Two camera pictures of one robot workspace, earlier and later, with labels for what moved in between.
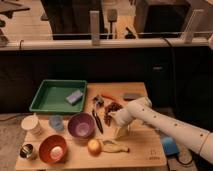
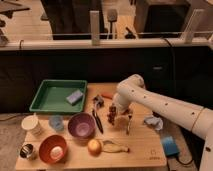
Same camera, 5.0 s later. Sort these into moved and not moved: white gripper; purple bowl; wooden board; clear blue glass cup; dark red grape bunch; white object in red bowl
Moved: dark red grape bunch; white gripper
Not moved: white object in red bowl; purple bowl; clear blue glass cup; wooden board
